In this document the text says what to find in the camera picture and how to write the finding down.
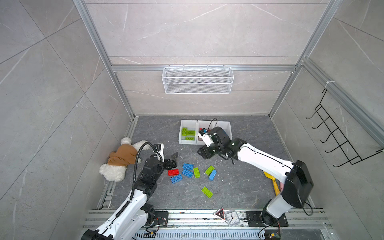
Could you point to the green lego brick bottom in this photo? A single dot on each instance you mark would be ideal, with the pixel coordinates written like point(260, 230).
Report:
point(207, 192)

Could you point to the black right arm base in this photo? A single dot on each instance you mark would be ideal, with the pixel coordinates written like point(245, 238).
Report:
point(254, 219)

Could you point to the green lego brick toothed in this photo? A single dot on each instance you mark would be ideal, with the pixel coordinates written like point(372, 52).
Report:
point(184, 131)

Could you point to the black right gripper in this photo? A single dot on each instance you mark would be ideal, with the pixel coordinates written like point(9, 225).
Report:
point(204, 152)

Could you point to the black wire hook rack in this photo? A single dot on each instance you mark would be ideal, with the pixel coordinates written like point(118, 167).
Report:
point(338, 136)

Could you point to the blue lego brick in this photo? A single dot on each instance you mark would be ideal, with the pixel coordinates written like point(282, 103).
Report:
point(176, 179)
point(187, 166)
point(187, 173)

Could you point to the white wire mesh basket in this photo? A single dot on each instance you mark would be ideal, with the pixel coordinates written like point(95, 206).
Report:
point(197, 80)

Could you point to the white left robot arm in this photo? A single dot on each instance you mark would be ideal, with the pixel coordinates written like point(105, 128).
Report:
point(135, 213)

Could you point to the red warning triangle toy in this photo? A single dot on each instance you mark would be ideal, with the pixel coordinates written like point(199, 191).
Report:
point(220, 213)

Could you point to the small white alarm clock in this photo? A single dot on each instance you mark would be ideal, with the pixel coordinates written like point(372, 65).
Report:
point(232, 218)

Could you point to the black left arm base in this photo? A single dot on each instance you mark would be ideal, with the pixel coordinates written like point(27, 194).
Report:
point(155, 217)

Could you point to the white right sorting bin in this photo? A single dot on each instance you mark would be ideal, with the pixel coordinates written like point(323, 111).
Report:
point(226, 127)

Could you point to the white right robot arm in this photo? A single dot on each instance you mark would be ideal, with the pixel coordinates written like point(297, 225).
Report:
point(296, 178)

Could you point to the white middle sorting bin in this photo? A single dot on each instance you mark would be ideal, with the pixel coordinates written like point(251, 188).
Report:
point(208, 125)

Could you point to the white left sorting bin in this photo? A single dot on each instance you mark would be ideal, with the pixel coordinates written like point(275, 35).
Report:
point(192, 126)

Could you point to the yellow toy tool handle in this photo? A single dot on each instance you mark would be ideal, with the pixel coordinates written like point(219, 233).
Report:
point(275, 185)

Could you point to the blue lego brick slanted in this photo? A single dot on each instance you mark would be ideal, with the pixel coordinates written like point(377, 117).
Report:
point(212, 175)

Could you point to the red lego brick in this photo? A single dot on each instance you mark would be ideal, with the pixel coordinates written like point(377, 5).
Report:
point(173, 172)

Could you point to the white sorting bin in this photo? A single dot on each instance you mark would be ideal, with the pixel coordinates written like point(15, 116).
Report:
point(208, 125)
point(192, 126)
point(226, 127)

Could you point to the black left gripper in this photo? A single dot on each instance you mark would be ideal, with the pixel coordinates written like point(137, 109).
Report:
point(169, 166)

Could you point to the white brown plush toy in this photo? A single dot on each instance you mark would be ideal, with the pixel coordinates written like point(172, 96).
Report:
point(114, 170)

